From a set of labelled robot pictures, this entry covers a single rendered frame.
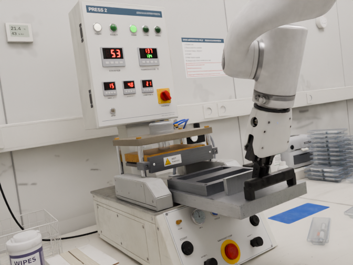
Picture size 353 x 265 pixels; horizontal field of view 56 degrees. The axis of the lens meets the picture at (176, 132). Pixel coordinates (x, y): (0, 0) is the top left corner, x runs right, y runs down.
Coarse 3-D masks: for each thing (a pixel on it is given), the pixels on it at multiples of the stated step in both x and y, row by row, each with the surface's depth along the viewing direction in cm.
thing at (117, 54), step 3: (105, 51) 109; (108, 51) 110; (111, 51) 110; (114, 51) 111; (117, 51) 111; (108, 54) 110; (111, 54) 110; (114, 54) 111; (117, 54) 111; (120, 54) 112; (108, 57) 110; (111, 57) 110; (114, 57) 111; (117, 57) 111; (120, 57) 112
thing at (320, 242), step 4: (328, 236) 92; (308, 240) 92; (312, 240) 91; (316, 240) 91; (320, 240) 90; (324, 240) 90; (328, 240) 90; (316, 244) 92; (320, 244) 92; (324, 244) 92
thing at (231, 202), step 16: (240, 176) 75; (176, 192) 83; (224, 192) 76; (240, 192) 74; (256, 192) 73; (272, 192) 71; (288, 192) 74; (304, 192) 77; (208, 208) 73; (224, 208) 69; (240, 208) 65; (256, 208) 68
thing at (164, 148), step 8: (160, 144) 105; (168, 144) 105; (176, 144) 118; (184, 144) 114; (192, 144) 110; (200, 144) 106; (136, 152) 106; (144, 152) 103; (152, 152) 100; (160, 152) 97; (168, 152) 97; (128, 160) 106; (136, 160) 101; (144, 160) 97
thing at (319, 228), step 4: (312, 220) 105; (316, 220) 105; (320, 220) 104; (324, 220) 104; (328, 220) 104; (312, 224) 102; (316, 224) 102; (320, 224) 101; (324, 224) 101; (328, 224) 101; (312, 228) 99; (316, 228) 99; (320, 228) 98; (324, 228) 98; (328, 228) 97; (308, 232) 96; (312, 232) 96; (316, 232) 96; (320, 232) 95; (324, 232) 95; (328, 232) 94; (308, 236) 94; (312, 236) 93; (316, 236) 93; (320, 236) 93; (324, 236) 92
